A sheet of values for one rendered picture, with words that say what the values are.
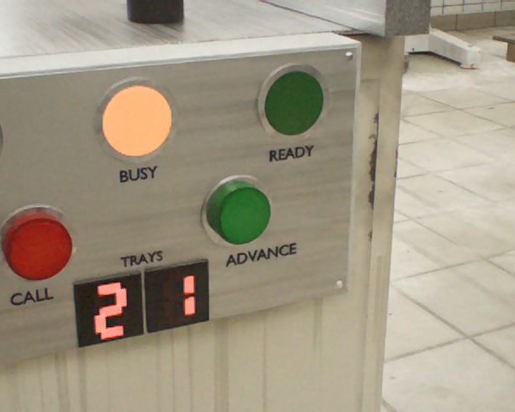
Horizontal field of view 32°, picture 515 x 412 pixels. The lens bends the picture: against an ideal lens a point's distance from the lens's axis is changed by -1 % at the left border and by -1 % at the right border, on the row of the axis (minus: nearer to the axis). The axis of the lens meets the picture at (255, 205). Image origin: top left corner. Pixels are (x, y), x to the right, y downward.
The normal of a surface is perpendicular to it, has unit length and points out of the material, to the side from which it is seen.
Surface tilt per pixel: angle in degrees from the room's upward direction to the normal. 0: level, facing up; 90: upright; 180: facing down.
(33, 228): 90
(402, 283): 0
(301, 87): 90
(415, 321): 0
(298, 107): 90
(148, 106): 90
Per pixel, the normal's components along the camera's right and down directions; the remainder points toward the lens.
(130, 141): 0.43, 0.33
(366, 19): -0.91, 0.15
